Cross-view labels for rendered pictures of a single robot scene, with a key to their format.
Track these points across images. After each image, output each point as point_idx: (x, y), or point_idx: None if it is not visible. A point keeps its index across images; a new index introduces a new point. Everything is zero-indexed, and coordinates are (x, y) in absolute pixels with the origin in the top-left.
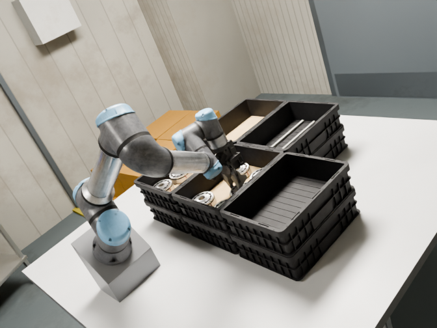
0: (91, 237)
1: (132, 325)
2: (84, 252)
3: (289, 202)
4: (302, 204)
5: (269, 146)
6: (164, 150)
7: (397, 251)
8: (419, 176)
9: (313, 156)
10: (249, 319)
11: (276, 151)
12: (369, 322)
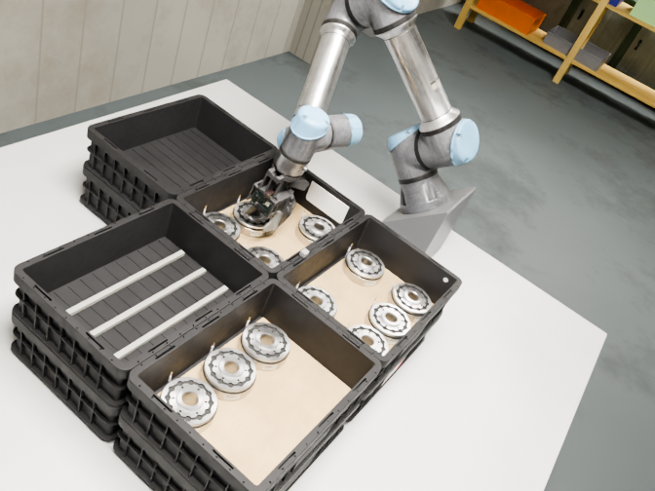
0: (456, 196)
1: (369, 194)
2: (454, 191)
3: (180, 180)
4: (164, 169)
5: (200, 222)
6: (328, 13)
7: (67, 145)
8: None
9: (131, 161)
10: None
11: (188, 205)
12: (131, 112)
